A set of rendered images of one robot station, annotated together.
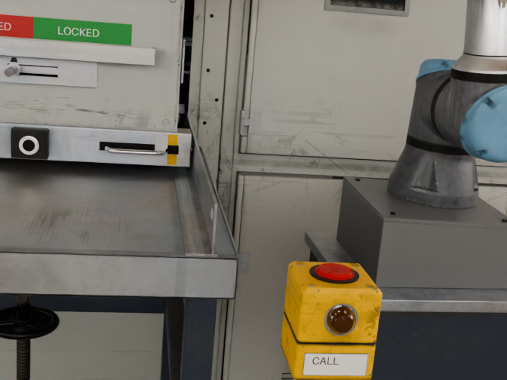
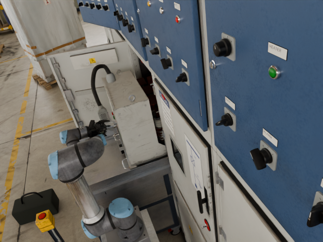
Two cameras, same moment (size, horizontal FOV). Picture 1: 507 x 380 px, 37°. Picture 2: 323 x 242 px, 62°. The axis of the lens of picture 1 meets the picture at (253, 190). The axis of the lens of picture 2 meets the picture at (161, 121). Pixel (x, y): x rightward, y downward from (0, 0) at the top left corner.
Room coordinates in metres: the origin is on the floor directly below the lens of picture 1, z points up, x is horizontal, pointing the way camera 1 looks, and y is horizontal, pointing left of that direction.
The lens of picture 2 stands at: (1.48, -1.26, 2.20)
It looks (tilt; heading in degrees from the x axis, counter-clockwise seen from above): 35 degrees down; 87
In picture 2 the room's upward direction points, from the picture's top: 11 degrees counter-clockwise
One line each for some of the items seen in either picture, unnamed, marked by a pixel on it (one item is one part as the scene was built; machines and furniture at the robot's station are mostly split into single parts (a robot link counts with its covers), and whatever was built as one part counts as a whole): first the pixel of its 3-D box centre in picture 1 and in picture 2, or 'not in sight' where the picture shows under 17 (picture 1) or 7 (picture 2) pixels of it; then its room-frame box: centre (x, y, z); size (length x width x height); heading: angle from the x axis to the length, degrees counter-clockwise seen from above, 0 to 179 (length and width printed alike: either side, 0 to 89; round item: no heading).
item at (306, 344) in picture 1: (329, 320); (45, 221); (0.71, -0.09, 0.85); 0.08 x 0.08 x 0.10; 9
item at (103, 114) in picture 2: not in sight; (104, 116); (1.15, 0.58, 1.09); 0.08 x 0.05 x 0.17; 9
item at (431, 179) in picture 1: (437, 167); (128, 223); (1.24, -0.31, 0.91); 0.15 x 0.15 x 0.10
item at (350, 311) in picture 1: (342, 322); not in sight; (0.66, -0.10, 0.87); 0.03 x 0.01 x 0.03; 99
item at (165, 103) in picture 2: not in sight; (166, 113); (1.58, -0.15, 1.47); 0.15 x 0.01 x 0.21; 99
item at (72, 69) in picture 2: not in sight; (101, 89); (1.16, 0.82, 1.21); 0.63 x 0.07 x 0.74; 173
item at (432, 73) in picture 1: (451, 99); (121, 212); (1.23, -0.31, 1.03); 0.13 x 0.12 x 0.14; 11
